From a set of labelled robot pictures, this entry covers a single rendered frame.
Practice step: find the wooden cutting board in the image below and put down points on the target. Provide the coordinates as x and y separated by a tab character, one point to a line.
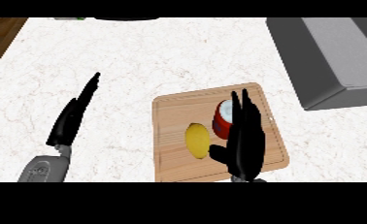
192	131

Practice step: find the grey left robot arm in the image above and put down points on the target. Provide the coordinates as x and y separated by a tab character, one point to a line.
45	168

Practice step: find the red can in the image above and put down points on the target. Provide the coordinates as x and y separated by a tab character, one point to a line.
221	121

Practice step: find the green and grey object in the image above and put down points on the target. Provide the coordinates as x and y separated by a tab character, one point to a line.
69	18

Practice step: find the grey box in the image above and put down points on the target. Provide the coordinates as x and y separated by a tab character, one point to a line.
325	63

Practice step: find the yellow lemon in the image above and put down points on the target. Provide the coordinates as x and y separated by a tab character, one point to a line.
198	140

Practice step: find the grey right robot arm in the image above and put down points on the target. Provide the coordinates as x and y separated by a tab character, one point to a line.
246	179

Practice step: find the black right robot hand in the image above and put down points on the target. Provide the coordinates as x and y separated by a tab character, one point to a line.
246	144

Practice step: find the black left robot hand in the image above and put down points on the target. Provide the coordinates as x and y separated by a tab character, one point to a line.
72	118

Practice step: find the brown wooden surface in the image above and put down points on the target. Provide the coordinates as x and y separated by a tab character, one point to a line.
10	30

